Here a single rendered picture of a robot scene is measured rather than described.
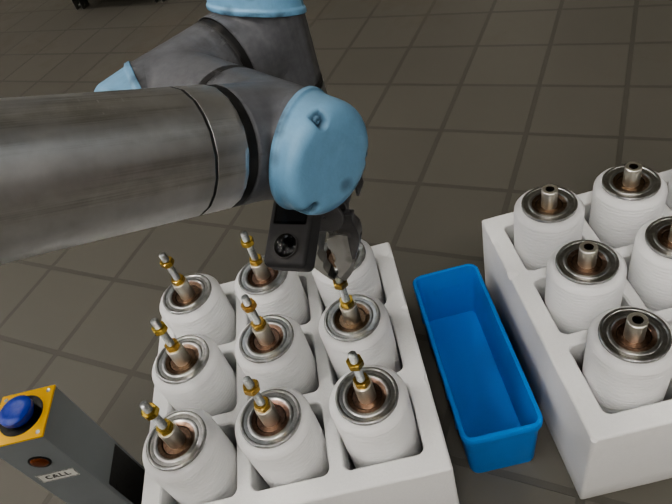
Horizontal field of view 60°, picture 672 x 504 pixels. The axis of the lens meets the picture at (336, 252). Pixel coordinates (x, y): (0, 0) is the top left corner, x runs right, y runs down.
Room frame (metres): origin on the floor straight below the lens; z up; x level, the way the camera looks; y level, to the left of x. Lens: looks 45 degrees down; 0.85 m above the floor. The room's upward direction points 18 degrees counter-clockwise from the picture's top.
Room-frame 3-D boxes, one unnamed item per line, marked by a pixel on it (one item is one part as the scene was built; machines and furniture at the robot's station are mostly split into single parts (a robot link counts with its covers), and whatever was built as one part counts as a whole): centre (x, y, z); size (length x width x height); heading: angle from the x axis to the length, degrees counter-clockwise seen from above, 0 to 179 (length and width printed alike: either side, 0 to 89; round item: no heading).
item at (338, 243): (0.49, -0.02, 0.38); 0.06 x 0.03 x 0.09; 152
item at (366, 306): (0.48, 0.01, 0.25); 0.08 x 0.08 x 0.01
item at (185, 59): (0.42, 0.07, 0.64); 0.11 x 0.11 x 0.08; 33
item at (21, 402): (0.44, 0.42, 0.32); 0.04 x 0.04 x 0.02
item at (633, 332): (0.33, -0.29, 0.26); 0.02 x 0.02 x 0.03
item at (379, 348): (0.48, 0.01, 0.16); 0.10 x 0.10 x 0.18
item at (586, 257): (0.45, -0.30, 0.26); 0.02 x 0.02 x 0.03
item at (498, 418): (0.48, -0.15, 0.06); 0.30 x 0.11 x 0.12; 175
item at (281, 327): (0.49, 0.12, 0.25); 0.08 x 0.08 x 0.01
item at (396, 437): (0.36, 0.02, 0.16); 0.10 x 0.10 x 0.18
